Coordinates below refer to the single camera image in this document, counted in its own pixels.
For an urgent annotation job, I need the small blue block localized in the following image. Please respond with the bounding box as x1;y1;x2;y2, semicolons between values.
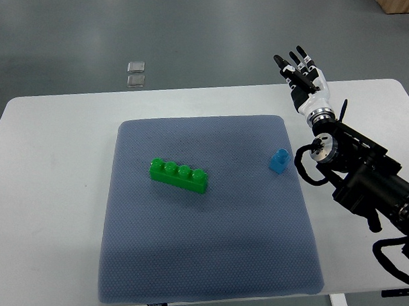
269;148;290;174

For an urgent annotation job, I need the blue-grey fabric mat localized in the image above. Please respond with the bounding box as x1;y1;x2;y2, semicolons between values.
98;115;324;304

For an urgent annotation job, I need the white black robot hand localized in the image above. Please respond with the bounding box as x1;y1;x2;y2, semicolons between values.
273;46;336;127

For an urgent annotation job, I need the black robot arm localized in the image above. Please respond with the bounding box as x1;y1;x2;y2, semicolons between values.
306;107;409;236

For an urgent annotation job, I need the upper metal floor plate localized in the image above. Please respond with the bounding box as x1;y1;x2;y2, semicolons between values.
127;61;145;73

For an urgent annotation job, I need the wooden furniture corner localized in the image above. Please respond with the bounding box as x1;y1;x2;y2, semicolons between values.
375;0;409;15

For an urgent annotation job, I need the long green block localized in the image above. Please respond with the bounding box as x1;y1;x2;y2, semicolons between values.
148;158;208;194

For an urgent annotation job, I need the black table control panel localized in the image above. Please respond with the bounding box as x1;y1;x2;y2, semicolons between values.
381;288;409;298

